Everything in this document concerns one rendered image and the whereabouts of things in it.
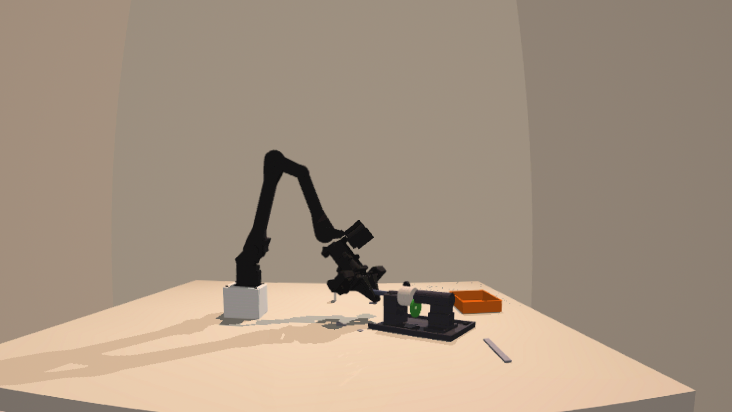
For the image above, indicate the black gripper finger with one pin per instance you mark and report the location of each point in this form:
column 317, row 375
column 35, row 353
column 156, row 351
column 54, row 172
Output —
column 362, row 286
column 374, row 284

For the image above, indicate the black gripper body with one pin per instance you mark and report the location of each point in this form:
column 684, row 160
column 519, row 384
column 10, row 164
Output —
column 351, row 269

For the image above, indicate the orange open tray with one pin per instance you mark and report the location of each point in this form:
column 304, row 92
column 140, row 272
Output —
column 476, row 301

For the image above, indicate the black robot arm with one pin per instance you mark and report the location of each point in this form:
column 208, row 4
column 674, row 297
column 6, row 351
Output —
column 275, row 164

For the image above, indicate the green spacer ring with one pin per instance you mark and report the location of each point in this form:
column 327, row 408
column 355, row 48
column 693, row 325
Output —
column 415, row 309

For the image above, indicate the grey flat bar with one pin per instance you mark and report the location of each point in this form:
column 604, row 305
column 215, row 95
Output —
column 497, row 350

